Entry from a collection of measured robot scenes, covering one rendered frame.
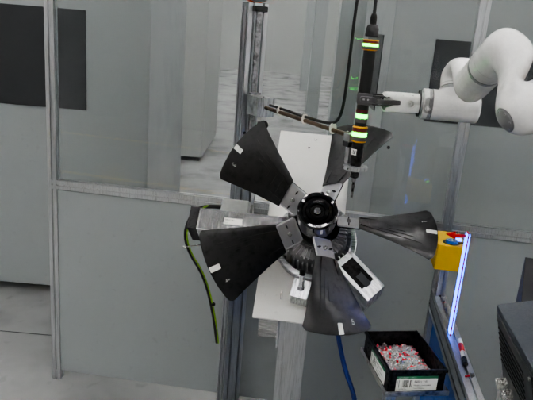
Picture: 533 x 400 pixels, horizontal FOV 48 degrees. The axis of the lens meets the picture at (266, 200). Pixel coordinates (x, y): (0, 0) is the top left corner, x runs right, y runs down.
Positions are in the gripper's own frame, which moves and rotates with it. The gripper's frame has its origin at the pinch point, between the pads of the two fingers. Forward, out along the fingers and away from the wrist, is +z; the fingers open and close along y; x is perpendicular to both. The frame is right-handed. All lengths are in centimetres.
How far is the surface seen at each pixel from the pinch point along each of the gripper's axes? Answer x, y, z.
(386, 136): -12.0, 12.7, -8.8
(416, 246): -38.9, -9.1, -19.0
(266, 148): -18.7, 8.7, 27.5
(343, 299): -55, -14, -1
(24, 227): -112, 155, 188
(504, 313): -32, -62, -29
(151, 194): -57, 71, 83
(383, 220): -35.8, 2.5, -10.2
